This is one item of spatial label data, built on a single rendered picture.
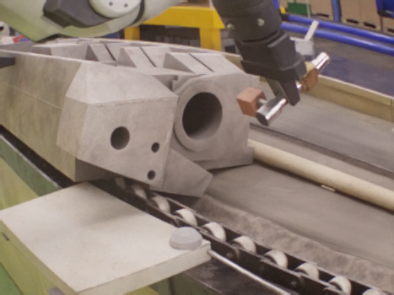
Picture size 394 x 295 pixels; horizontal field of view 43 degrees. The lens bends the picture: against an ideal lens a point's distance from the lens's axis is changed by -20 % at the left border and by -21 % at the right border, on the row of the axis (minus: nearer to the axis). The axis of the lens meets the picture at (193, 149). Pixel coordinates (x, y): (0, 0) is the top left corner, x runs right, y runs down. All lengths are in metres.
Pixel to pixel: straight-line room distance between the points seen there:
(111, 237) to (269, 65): 0.32
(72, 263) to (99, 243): 0.07
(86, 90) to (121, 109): 0.06
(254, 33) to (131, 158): 0.26
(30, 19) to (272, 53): 0.40
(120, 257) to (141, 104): 0.25
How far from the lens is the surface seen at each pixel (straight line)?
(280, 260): 0.72
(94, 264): 0.71
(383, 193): 0.93
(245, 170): 1.11
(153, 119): 0.88
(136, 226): 0.81
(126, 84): 0.88
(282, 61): 0.83
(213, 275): 0.73
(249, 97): 0.91
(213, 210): 0.97
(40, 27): 0.56
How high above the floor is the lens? 1.15
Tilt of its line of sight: 19 degrees down
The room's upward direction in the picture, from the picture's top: 3 degrees counter-clockwise
